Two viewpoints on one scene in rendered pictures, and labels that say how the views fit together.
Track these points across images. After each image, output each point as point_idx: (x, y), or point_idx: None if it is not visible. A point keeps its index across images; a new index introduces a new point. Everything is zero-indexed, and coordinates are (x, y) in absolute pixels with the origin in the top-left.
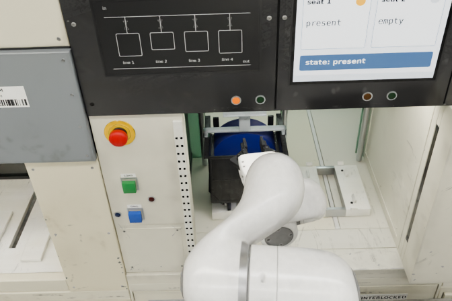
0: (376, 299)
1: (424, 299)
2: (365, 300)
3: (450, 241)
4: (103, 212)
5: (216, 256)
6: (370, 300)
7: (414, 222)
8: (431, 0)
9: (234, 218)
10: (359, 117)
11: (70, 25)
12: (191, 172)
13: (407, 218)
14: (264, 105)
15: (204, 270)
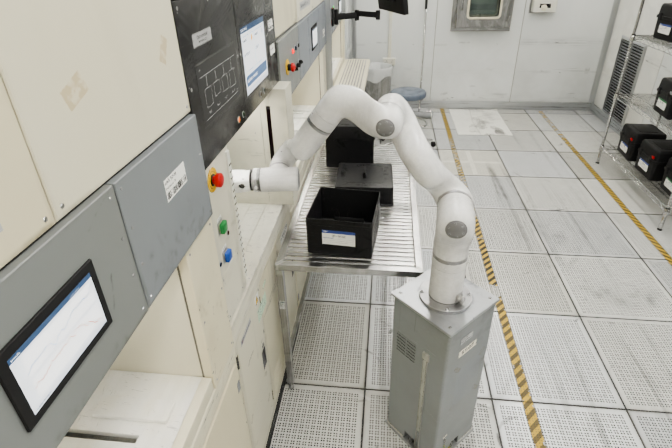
0: (286, 232)
1: (292, 217)
2: (285, 236)
3: (294, 165)
4: (217, 268)
5: (387, 105)
6: (286, 234)
7: None
8: (261, 31)
9: (370, 97)
10: None
11: (190, 91)
12: None
13: None
14: (244, 117)
15: (392, 109)
